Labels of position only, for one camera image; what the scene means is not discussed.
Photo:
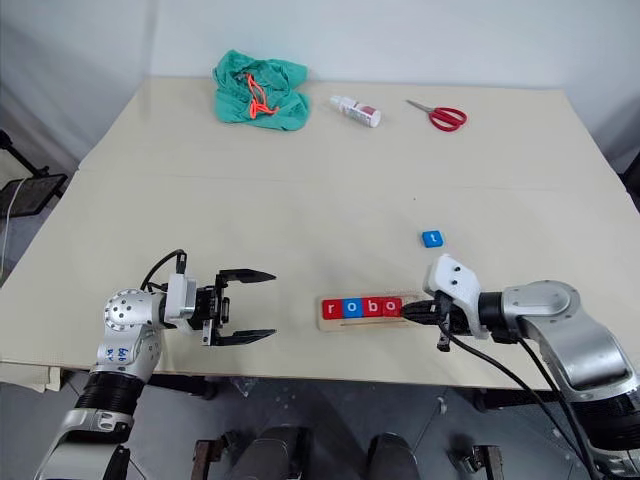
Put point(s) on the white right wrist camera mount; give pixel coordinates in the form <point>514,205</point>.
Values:
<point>452,280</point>

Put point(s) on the dark rounded shape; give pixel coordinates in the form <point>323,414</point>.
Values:
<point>272,455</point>
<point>392,457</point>

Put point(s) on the white plastic panel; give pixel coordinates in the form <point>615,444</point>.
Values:
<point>30,377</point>

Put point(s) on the blue letter tile o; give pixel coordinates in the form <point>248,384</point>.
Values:
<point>353,308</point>

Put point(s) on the red letter tile r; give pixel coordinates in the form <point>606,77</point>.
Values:
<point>332,308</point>

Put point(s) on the white plastic bottle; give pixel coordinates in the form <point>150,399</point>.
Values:
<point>356,111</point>

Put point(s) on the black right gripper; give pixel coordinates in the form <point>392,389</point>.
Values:
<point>452,324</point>

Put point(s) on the black metal stand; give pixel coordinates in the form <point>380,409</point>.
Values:
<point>35,195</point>

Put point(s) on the black object at wall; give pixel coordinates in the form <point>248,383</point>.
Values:
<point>632,172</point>

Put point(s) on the red letter tile o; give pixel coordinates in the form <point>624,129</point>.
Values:
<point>392,306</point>

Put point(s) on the blue letter tile t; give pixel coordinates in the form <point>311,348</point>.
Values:
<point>432,238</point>

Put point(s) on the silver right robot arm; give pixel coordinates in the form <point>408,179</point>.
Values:
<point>555,310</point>

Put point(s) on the rusty metal foot bracket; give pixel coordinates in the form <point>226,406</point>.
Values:
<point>480,457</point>
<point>206,455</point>

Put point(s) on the crumpled green cloth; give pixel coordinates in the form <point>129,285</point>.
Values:
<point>232,102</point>

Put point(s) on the wooden letter tray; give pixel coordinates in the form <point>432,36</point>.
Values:
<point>370,324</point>

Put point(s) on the red letter tile b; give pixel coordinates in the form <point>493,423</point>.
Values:
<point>372,307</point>

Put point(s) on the clear plastic bag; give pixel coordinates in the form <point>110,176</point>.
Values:
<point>244,386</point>

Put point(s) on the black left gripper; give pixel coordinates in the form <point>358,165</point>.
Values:
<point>212,307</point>

